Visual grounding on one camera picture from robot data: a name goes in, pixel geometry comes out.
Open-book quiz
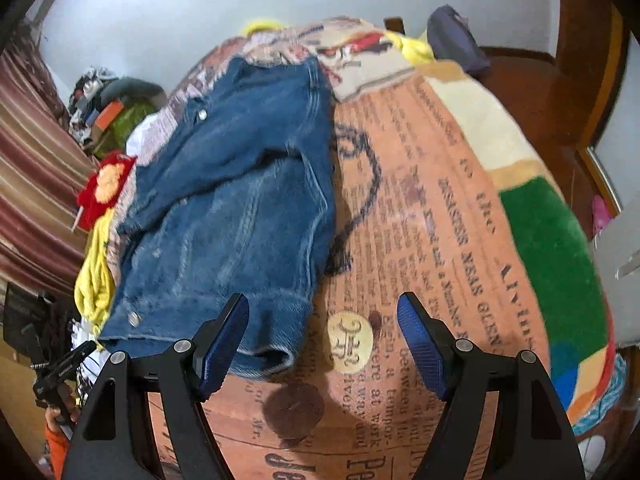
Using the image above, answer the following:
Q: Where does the blue denim jacket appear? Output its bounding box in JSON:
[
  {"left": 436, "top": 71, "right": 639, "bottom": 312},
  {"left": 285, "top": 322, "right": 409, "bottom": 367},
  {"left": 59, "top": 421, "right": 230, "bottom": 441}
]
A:
[{"left": 100, "top": 58, "right": 335, "bottom": 379}]

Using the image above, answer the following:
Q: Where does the person's left hand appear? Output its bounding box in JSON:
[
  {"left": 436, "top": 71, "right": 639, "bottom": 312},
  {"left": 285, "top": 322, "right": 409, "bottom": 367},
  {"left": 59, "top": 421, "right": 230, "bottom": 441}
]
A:
[{"left": 44, "top": 384, "right": 80, "bottom": 437}]

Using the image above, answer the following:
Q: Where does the yellow cloth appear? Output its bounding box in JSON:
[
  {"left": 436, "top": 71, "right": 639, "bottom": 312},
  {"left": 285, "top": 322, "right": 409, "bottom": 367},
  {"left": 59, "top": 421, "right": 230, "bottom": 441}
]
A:
[{"left": 74, "top": 208, "right": 115, "bottom": 335}]

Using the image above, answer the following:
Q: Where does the colourful fleece blanket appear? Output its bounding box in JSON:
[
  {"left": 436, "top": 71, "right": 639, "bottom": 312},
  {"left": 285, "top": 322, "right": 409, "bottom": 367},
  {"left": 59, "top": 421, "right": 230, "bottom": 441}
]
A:
[{"left": 418, "top": 61, "right": 626, "bottom": 436}]

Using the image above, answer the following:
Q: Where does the red plush toy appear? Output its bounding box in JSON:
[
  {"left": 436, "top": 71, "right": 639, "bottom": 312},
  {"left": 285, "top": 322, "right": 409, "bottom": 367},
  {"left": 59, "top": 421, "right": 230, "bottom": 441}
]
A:
[{"left": 76, "top": 151, "right": 137, "bottom": 231}]

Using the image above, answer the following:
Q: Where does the striped red curtain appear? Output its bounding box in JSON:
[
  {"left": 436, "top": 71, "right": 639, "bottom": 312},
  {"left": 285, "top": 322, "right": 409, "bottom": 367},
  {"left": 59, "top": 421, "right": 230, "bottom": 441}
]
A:
[{"left": 1, "top": 24, "right": 94, "bottom": 298}]

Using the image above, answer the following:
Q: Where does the pile of clutter boxes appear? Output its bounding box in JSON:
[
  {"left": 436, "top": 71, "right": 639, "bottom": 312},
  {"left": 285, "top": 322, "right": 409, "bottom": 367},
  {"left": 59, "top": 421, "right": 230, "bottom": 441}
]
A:
[{"left": 68, "top": 66, "right": 167, "bottom": 158}]

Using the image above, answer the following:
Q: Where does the newspaper print bed cover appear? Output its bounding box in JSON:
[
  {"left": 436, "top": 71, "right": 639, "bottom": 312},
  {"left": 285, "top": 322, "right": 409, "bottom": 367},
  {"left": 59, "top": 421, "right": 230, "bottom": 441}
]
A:
[{"left": 102, "top": 15, "right": 551, "bottom": 480}]

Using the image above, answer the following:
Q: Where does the dark blue backpack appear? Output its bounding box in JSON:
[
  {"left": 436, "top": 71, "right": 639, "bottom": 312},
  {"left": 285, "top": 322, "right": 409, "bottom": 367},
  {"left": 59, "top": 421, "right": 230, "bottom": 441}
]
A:
[{"left": 426, "top": 4, "right": 491, "bottom": 77}]

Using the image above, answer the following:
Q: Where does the yellow pillow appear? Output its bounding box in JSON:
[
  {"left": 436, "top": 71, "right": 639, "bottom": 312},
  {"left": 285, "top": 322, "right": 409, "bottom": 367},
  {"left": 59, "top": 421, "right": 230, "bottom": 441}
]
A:
[{"left": 242, "top": 20, "right": 436, "bottom": 66}]

